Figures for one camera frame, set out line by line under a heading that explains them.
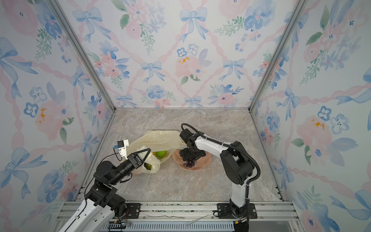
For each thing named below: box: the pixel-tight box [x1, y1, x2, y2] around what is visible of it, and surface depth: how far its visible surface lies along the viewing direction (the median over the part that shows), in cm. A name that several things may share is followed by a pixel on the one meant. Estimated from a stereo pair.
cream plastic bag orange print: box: [126, 130, 188, 174], surface depth 92 cm
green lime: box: [155, 150, 168, 159], surface depth 92 cm
